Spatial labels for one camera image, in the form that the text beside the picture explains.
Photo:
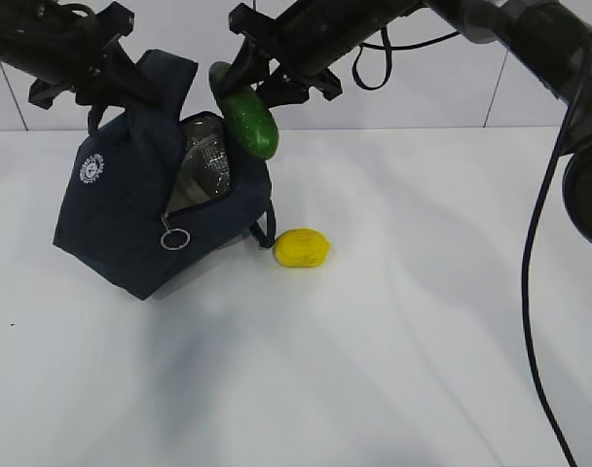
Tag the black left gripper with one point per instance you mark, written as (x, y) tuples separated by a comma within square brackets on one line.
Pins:
[(78, 50)]

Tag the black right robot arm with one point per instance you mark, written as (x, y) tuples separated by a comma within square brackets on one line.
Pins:
[(551, 41)]

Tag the yellow lemon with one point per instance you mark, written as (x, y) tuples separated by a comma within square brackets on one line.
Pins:
[(301, 248)]

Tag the dark navy lunch bag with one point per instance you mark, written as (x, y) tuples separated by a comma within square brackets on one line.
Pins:
[(151, 193)]

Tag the green cucumber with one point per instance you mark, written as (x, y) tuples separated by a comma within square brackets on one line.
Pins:
[(245, 113)]

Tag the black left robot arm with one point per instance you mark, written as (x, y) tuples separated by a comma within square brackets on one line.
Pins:
[(15, 18)]

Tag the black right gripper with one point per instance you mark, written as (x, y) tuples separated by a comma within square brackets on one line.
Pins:
[(287, 55)]

